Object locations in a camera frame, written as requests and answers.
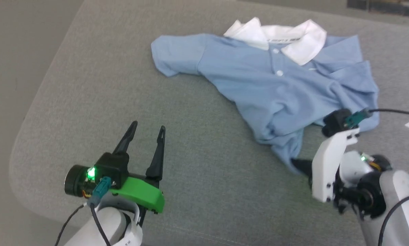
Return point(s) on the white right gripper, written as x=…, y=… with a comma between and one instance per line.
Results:
x=327, y=164

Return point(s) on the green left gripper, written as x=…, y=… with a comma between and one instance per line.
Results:
x=143, y=194

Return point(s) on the light blue polo shirt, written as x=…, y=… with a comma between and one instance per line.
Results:
x=276, y=92

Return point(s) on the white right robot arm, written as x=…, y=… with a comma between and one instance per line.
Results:
x=396, y=205

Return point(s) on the grey fabric sofa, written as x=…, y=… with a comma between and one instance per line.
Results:
x=156, y=85

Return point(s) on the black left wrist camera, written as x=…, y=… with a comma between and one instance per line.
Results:
x=114, y=167

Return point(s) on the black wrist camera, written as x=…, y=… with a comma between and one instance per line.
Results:
x=336, y=121
x=114, y=167

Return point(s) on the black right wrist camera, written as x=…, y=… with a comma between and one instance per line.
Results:
x=336, y=121

